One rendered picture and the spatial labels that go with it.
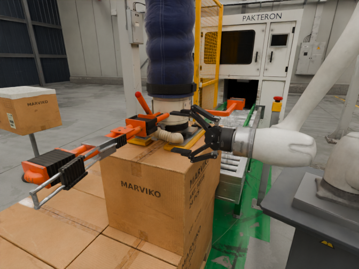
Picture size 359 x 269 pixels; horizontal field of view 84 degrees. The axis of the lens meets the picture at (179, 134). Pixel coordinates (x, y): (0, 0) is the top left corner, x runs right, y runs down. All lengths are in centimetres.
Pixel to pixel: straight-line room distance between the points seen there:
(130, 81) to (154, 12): 154
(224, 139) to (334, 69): 36
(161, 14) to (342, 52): 59
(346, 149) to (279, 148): 43
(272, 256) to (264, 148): 129
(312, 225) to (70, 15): 1417
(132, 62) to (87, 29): 1126
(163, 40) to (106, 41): 1187
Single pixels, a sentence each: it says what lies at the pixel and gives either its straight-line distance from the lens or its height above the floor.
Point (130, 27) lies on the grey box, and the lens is 228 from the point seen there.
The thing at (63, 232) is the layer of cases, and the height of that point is 54.
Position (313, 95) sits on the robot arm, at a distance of 75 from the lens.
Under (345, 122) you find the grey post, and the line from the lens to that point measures 426.
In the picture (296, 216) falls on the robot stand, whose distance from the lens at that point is 93.
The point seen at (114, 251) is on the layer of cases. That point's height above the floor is 54.
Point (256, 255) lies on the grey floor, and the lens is 175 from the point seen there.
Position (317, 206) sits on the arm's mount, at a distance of 96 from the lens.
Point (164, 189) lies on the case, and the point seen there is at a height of 85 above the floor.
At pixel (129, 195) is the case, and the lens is 91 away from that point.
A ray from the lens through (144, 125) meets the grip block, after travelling 71.
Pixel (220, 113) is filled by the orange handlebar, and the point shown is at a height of 108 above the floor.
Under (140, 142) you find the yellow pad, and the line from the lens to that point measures 91.
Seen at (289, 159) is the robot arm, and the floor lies 106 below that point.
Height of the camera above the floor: 131
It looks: 20 degrees down
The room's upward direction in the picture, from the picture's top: straight up
